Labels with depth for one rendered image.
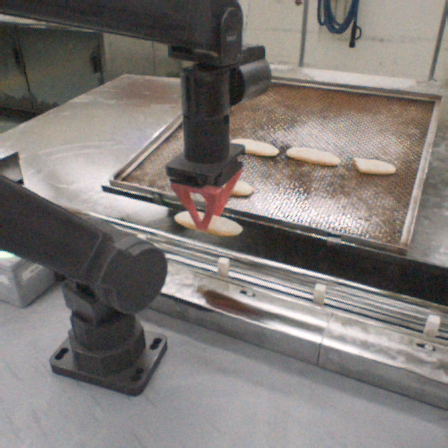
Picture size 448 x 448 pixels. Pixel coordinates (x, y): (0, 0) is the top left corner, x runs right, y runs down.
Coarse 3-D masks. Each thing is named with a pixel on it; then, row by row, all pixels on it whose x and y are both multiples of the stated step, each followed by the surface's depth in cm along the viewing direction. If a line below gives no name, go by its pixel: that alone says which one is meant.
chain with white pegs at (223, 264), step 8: (184, 264) 69; (224, 264) 64; (216, 272) 67; (224, 272) 65; (272, 288) 64; (320, 288) 60; (296, 296) 63; (320, 296) 60; (328, 304) 61; (352, 312) 60; (360, 312) 60; (384, 320) 59; (432, 320) 54; (408, 328) 57; (432, 328) 55; (440, 336) 56
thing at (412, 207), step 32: (320, 96) 102; (352, 96) 101; (416, 96) 98; (256, 128) 93; (320, 128) 91; (416, 128) 88; (160, 160) 86; (352, 160) 81; (384, 160) 81; (416, 160) 80; (160, 192) 77; (192, 192) 78; (256, 192) 77; (288, 192) 76; (320, 192) 75; (352, 192) 75; (416, 192) 73; (288, 224) 69
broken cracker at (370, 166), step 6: (354, 162) 80; (360, 162) 79; (366, 162) 79; (372, 162) 79; (378, 162) 79; (384, 162) 79; (360, 168) 78; (366, 168) 78; (372, 168) 78; (378, 168) 77; (384, 168) 77; (390, 168) 78; (378, 174) 78; (384, 174) 77
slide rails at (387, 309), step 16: (192, 256) 69; (208, 256) 69; (208, 272) 66; (240, 272) 66; (256, 272) 66; (272, 272) 66; (256, 288) 63; (304, 288) 63; (320, 304) 60; (352, 304) 60; (368, 304) 60; (384, 304) 60; (368, 320) 57; (416, 320) 57; (416, 336) 55; (432, 336) 55
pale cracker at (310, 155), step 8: (288, 152) 84; (296, 152) 83; (304, 152) 83; (312, 152) 83; (320, 152) 82; (328, 152) 82; (304, 160) 82; (312, 160) 81; (320, 160) 81; (328, 160) 81; (336, 160) 81
